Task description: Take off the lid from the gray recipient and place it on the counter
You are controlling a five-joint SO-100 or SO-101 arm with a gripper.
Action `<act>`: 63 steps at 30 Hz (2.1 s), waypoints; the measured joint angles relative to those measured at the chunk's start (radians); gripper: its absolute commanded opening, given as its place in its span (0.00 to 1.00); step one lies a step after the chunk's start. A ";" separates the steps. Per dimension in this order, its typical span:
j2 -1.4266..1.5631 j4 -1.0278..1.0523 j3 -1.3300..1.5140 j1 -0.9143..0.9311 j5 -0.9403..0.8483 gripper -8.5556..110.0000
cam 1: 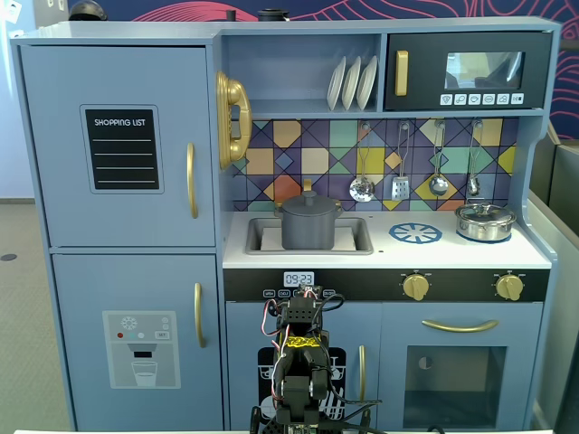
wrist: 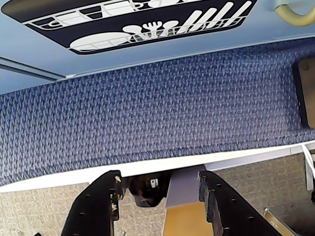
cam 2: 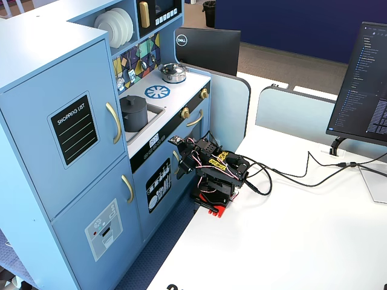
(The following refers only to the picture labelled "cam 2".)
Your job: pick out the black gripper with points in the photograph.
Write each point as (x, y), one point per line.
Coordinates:
(183, 165)

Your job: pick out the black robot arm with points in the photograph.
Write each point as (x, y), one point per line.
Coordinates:
(229, 169)

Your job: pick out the steel pot lid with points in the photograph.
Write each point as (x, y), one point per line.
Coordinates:
(172, 69)

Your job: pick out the red table clamp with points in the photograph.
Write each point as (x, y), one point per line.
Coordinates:
(218, 211)

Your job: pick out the gold stove knob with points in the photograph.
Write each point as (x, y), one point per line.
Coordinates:
(185, 113)
(204, 94)

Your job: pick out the toy sink basin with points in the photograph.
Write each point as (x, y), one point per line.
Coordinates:
(154, 116)

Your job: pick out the gray pot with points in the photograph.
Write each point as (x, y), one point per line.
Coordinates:
(136, 121)

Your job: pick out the tall light blue desk divider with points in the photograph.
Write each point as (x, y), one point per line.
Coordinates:
(229, 111)

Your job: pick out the steel pot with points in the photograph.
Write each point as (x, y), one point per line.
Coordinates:
(175, 78)

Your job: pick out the white perforated spatula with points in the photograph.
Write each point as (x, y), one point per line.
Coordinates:
(132, 75)

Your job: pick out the round steel skimmer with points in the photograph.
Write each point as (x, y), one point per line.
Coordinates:
(120, 82)

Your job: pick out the blue toy kitchen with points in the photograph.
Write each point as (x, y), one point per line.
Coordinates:
(75, 181)

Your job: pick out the steel ladle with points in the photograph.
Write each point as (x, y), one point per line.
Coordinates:
(144, 65)

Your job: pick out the steel slotted utensil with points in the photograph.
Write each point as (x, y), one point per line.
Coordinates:
(153, 58)

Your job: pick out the low light blue desk divider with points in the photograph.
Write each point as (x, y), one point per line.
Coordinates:
(290, 114)

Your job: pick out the black Dell monitor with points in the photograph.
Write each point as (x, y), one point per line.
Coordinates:
(208, 51)

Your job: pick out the large white toy plate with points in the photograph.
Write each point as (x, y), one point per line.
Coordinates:
(128, 22)

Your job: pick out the black trash bin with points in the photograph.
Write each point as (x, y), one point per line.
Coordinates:
(209, 13)

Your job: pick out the medium white toy plate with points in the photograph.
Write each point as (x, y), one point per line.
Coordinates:
(118, 22)

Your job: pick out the small white toy plate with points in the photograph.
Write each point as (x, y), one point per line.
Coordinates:
(104, 25)

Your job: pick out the gray laptop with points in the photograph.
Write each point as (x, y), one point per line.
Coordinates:
(376, 187)

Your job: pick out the monitor with lit screen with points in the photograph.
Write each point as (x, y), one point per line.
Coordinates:
(362, 90)

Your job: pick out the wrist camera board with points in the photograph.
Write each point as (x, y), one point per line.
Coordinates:
(176, 140)

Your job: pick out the dark blue partition wall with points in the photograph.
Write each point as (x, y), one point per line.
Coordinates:
(302, 24)

